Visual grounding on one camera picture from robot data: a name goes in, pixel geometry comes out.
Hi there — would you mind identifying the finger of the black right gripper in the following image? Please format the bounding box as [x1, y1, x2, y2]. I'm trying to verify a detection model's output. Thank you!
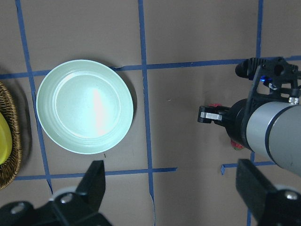
[198, 105, 230, 124]

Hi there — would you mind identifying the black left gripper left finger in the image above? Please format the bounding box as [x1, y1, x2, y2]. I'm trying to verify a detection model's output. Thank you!
[75, 160, 106, 211]

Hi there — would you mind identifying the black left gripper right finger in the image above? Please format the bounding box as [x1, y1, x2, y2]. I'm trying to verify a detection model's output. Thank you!
[236, 159, 277, 220]

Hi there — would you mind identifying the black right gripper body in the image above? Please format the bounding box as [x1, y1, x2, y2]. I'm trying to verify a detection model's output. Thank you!
[225, 98, 249, 149]

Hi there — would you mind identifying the light green round plate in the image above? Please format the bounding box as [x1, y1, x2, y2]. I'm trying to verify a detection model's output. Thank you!
[36, 59, 134, 154]

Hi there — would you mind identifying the brown wicker basket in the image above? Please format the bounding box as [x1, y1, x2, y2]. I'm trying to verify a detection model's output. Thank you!
[0, 82, 23, 189]

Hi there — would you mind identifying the yellow banana bunch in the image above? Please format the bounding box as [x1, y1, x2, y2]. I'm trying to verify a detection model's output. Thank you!
[0, 114, 12, 164]

